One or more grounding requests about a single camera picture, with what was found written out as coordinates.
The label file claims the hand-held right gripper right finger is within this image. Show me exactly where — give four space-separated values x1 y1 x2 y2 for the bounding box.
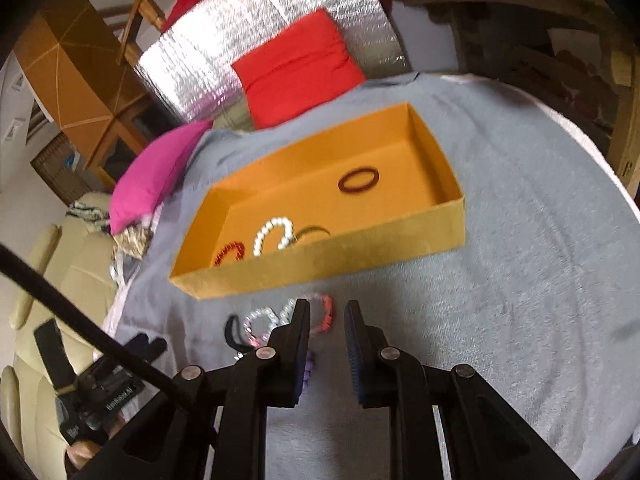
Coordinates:
344 300 582 480

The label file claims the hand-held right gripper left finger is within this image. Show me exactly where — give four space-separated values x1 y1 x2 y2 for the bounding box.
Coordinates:
67 299 313 480

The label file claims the pink and white bead bracelet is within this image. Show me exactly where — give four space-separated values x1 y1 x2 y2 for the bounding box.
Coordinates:
243 307 278 348

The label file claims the black hair tie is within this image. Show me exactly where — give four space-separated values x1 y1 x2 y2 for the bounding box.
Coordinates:
223 314 256 353

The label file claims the orange cardboard box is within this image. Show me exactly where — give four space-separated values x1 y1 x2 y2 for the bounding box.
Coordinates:
169 102 467 301

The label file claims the person's left hand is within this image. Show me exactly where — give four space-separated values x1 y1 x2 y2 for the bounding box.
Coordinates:
66 442 102 471

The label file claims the clear plastic bag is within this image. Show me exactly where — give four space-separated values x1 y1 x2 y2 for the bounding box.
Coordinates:
107 250 126 286

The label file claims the thin dark bangle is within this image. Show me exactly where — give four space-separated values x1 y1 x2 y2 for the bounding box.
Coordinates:
295 225 332 246

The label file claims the gold patterned cloth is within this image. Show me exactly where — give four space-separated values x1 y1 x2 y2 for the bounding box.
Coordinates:
114 225 153 261

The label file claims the beige leather sofa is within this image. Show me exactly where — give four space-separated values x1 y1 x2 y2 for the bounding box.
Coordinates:
0 192 126 480

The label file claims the black and white scarf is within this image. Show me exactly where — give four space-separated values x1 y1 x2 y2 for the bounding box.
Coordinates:
65 200 111 233

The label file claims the pink cushion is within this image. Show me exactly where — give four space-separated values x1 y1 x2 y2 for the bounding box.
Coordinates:
109 119 216 236

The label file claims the grey blanket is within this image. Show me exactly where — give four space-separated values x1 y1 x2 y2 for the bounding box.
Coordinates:
102 71 640 480

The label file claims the woven rattan door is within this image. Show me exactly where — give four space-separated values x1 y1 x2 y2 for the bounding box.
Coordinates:
30 135 81 206

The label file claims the small red cushion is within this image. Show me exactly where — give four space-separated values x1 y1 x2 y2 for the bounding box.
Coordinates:
231 8 367 130

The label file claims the brown wooden cabinet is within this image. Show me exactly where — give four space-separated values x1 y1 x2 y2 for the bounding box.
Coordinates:
12 0 166 191

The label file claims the silver insulation sheet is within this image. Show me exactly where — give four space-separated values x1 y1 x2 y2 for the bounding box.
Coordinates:
136 0 407 125

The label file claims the black cable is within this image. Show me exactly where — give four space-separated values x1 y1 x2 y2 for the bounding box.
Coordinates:
0 242 206 413

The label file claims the red bead bracelet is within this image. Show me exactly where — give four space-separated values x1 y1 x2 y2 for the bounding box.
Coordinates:
214 241 246 267

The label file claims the dark red hair tie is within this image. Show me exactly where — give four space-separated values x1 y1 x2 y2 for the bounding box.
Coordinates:
338 167 380 196

